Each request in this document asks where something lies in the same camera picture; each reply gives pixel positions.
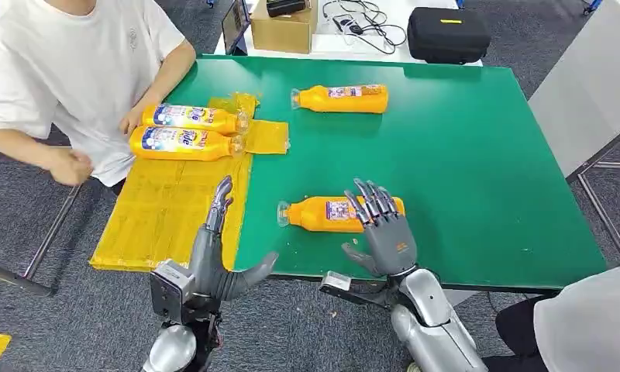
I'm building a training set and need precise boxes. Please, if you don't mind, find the metal table leg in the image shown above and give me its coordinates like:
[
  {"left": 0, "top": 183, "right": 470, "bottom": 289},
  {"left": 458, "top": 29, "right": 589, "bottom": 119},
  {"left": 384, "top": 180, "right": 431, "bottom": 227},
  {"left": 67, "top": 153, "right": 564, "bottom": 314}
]
[{"left": 0, "top": 182, "right": 85, "bottom": 298}]

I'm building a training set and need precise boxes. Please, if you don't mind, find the person's right hand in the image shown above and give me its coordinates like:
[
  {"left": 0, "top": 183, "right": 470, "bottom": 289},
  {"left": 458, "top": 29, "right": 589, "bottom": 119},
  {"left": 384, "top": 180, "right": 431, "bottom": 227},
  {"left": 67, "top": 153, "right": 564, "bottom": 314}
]
[{"left": 45, "top": 147, "right": 95, "bottom": 188}]

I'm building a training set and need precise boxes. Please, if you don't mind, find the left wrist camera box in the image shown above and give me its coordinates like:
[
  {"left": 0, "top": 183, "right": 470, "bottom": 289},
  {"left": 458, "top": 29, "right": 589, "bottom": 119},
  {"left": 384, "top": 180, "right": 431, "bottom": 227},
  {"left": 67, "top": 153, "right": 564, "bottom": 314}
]
[{"left": 149, "top": 259, "right": 196, "bottom": 326}]

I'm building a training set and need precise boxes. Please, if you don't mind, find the brown cardboard box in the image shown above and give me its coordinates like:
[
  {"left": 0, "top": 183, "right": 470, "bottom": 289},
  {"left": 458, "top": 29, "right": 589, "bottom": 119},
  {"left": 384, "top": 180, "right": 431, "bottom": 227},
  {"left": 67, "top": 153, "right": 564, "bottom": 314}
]
[{"left": 250, "top": 0, "right": 320, "bottom": 56}]

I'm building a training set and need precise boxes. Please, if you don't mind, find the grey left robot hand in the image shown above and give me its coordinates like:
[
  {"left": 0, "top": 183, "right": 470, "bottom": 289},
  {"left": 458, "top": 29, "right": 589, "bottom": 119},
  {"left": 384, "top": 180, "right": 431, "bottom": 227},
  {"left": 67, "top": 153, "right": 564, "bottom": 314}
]
[{"left": 188, "top": 176, "right": 281, "bottom": 303}]

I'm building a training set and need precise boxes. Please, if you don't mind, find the person beside the robot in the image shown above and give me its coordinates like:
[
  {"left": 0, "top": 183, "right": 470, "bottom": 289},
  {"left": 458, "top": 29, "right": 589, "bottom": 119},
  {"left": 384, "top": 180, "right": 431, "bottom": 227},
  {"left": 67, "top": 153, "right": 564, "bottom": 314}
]
[{"left": 481, "top": 261, "right": 620, "bottom": 372}]

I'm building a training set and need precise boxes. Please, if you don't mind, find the yellow plastic sheet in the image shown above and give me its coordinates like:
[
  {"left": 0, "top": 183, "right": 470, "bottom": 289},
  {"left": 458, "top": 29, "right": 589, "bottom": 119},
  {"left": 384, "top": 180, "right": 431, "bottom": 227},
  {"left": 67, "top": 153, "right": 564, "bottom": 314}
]
[{"left": 89, "top": 92, "right": 291, "bottom": 273}]

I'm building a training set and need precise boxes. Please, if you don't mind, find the white table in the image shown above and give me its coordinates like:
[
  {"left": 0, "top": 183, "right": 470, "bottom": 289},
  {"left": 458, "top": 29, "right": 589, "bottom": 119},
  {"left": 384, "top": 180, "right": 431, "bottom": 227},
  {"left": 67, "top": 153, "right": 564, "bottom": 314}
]
[{"left": 213, "top": 0, "right": 484, "bottom": 68}]

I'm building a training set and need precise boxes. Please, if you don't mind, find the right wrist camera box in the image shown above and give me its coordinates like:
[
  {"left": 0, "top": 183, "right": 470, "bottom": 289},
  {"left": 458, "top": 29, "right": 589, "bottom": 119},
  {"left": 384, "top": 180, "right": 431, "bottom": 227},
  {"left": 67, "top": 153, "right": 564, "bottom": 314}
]
[{"left": 319, "top": 270, "right": 353, "bottom": 297}]

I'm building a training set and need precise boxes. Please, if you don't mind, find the person seated across table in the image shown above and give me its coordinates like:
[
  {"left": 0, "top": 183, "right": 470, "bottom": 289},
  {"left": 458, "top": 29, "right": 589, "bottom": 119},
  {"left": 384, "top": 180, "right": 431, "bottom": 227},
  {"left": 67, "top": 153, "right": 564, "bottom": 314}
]
[{"left": 0, "top": 0, "right": 197, "bottom": 188}]

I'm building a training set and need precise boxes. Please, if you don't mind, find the grey side table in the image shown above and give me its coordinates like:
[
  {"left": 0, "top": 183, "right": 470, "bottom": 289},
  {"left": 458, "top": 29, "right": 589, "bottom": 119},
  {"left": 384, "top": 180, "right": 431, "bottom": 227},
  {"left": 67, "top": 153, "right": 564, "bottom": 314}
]
[{"left": 527, "top": 0, "right": 620, "bottom": 265}]

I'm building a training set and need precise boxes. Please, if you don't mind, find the black device on box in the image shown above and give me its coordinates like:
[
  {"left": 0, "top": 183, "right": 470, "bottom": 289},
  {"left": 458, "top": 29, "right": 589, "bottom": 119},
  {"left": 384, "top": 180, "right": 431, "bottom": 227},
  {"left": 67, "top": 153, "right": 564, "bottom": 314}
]
[{"left": 266, "top": 0, "right": 308, "bottom": 19}]

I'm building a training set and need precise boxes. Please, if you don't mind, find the green table mat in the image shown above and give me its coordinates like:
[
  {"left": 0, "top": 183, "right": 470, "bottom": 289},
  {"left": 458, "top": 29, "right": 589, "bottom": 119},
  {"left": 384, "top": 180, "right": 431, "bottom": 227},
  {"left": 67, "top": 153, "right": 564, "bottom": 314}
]
[{"left": 164, "top": 55, "right": 609, "bottom": 291}]

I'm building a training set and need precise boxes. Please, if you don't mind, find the black tablet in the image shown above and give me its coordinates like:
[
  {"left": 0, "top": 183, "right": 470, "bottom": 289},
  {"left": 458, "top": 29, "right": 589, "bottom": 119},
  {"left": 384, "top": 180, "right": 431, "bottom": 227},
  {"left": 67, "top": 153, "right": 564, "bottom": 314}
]
[{"left": 221, "top": 0, "right": 253, "bottom": 57}]

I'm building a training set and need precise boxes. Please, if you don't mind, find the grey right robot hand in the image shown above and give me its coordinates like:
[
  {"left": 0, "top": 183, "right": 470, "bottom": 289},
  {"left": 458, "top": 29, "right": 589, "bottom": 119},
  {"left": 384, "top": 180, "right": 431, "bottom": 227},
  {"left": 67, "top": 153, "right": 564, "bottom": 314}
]
[{"left": 340, "top": 177, "right": 419, "bottom": 279}]

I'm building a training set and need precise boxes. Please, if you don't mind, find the black cable tangle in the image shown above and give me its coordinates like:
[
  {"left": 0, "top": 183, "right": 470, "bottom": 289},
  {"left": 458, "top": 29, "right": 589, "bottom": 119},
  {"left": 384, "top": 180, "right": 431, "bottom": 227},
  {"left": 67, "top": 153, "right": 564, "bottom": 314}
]
[{"left": 322, "top": 0, "right": 408, "bottom": 56}]

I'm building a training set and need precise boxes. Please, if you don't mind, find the black carrying case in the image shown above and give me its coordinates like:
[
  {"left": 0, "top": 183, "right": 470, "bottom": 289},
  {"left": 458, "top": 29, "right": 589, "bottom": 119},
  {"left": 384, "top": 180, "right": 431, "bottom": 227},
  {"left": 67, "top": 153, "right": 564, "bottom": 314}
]
[{"left": 406, "top": 6, "right": 493, "bottom": 66}]

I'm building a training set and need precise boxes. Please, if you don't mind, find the person's left hand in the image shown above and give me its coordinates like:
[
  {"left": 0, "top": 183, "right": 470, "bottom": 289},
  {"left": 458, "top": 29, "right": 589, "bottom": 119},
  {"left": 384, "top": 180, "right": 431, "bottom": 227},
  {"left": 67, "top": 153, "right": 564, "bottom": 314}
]
[{"left": 119, "top": 100, "right": 150, "bottom": 138}]

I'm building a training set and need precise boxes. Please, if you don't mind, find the orange drink bottle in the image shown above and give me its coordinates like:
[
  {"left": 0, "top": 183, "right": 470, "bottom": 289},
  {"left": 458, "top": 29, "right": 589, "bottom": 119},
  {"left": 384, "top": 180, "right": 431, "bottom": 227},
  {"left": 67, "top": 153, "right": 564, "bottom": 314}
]
[
  {"left": 290, "top": 84, "right": 390, "bottom": 115},
  {"left": 129, "top": 126, "right": 246, "bottom": 164},
  {"left": 276, "top": 195, "right": 407, "bottom": 235},
  {"left": 141, "top": 103, "right": 251, "bottom": 136}
]

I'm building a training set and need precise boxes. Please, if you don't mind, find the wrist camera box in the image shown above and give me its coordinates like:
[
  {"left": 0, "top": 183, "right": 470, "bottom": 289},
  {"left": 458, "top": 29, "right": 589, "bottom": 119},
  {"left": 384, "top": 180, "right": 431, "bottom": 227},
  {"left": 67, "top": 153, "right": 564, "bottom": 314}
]
[
  {"left": 149, "top": 259, "right": 196, "bottom": 326},
  {"left": 319, "top": 270, "right": 353, "bottom": 297}
]

